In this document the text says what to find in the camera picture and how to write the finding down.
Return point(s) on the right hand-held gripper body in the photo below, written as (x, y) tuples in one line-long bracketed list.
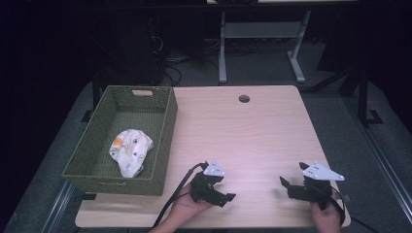
[(315, 191)]

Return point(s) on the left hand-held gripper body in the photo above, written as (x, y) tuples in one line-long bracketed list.
[(204, 189)]

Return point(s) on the white patterned cloth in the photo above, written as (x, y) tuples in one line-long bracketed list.
[(131, 150)]

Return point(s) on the green woven basket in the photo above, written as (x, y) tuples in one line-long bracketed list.
[(93, 131)]

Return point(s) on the person's left hand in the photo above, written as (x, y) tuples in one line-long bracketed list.
[(184, 208)]

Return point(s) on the person's right hand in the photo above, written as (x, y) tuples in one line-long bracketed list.
[(328, 220)]

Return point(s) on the black metal stand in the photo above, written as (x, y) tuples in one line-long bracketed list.
[(362, 97)]

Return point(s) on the black computer tower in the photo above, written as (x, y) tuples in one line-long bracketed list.
[(142, 55)]

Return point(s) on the grey metal rail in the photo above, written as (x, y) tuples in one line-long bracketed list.
[(385, 168), (58, 207)]

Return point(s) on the white metal desk frame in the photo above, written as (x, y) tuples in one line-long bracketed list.
[(262, 29)]

